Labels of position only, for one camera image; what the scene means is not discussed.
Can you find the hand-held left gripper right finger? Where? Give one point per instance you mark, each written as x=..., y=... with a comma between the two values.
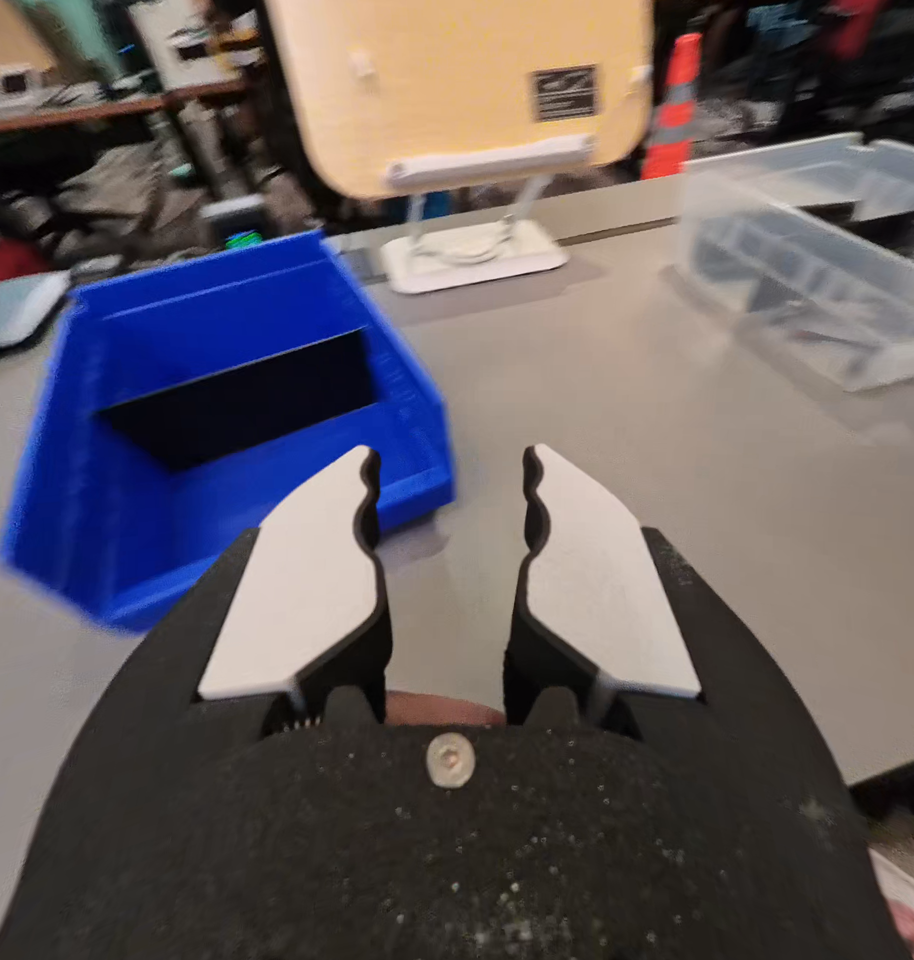
x=607, y=592

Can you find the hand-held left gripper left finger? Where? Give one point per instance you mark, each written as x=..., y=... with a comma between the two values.
x=307, y=592

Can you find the blue plastic bin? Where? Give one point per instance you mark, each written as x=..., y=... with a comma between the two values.
x=89, y=487

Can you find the person's left hand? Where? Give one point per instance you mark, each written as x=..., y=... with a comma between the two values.
x=442, y=711

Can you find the black power station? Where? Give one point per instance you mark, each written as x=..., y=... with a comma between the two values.
x=236, y=221

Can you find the orange traffic cone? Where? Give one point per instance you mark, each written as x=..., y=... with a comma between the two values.
x=674, y=127

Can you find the wooden book stand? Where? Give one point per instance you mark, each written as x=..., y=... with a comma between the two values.
x=442, y=90

